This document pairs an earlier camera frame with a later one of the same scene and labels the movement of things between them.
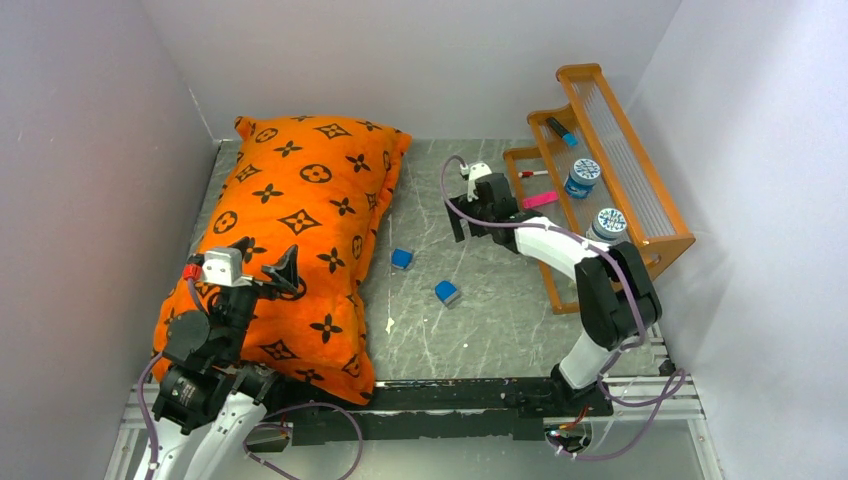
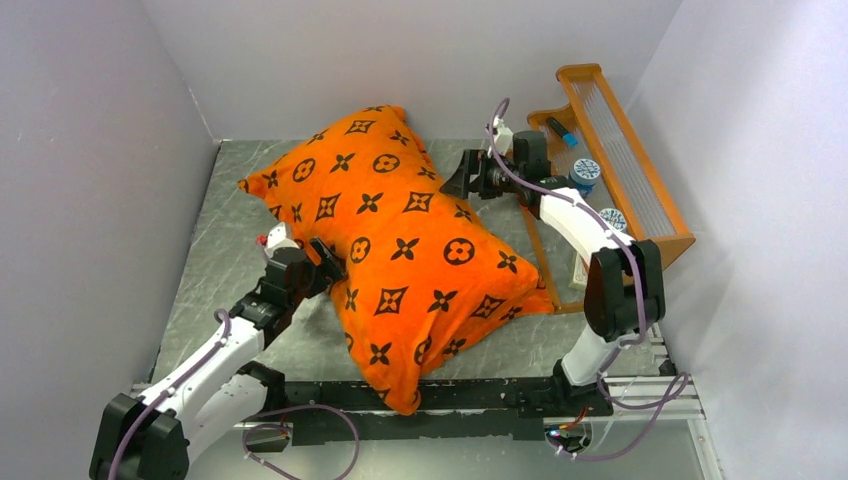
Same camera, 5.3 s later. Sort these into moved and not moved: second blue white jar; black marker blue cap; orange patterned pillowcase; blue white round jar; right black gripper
Moved: right black gripper; orange patterned pillowcase
Not moved: blue white round jar; second blue white jar; black marker blue cap
